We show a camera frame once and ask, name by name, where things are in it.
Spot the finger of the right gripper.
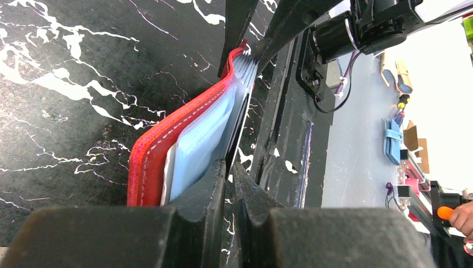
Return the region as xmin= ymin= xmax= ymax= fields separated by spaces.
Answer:
xmin=218 ymin=0 xmax=258 ymax=78

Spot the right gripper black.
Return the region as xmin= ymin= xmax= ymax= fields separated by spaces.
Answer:
xmin=254 ymin=0 xmax=425 ymax=102

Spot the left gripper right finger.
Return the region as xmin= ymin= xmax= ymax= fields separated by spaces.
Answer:
xmin=233 ymin=164 xmax=435 ymax=267

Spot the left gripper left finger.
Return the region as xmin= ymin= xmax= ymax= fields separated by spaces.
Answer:
xmin=1 ymin=160 xmax=226 ymax=267

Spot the red leather card holder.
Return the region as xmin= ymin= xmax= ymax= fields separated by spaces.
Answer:
xmin=127 ymin=42 xmax=257 ymax=207

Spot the blue card holder background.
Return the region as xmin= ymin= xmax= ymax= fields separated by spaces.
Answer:
xmin=383 ymin=119 xmax=403 ymax=166

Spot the person hand in background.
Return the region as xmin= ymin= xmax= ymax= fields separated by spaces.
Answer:
xmin=449 ymin=201 xmax=473 ymax=242

